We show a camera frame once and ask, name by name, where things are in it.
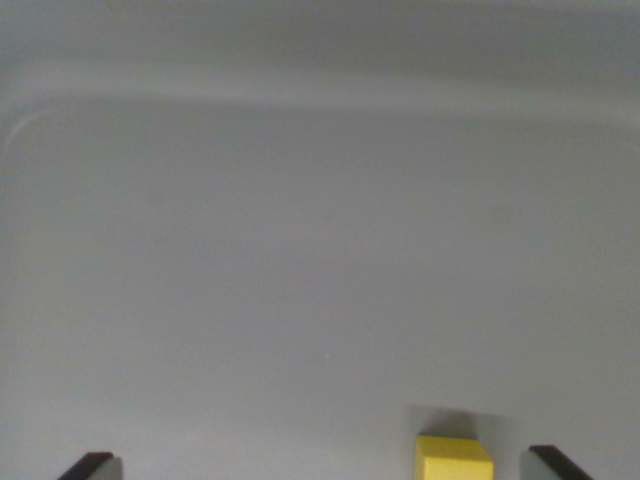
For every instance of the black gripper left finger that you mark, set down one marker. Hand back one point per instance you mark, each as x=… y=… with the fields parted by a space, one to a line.
x=97 y=467

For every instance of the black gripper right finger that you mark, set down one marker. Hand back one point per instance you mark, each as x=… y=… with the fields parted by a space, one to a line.
x=545 y=466

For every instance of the yellow wooden cube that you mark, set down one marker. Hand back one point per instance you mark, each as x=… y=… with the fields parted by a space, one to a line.
x=452 y=457

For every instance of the grey plastic bin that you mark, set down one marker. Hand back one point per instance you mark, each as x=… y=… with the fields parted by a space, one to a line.
x=300 y=225

